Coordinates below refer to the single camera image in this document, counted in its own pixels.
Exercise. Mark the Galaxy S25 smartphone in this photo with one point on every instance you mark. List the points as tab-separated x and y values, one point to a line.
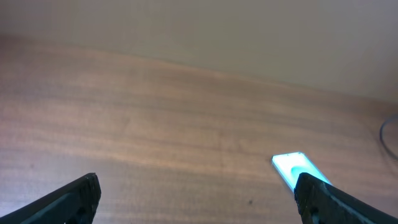
291	165

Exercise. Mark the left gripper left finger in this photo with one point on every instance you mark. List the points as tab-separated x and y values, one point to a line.
76	202

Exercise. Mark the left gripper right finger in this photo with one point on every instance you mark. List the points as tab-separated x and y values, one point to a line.
320	202

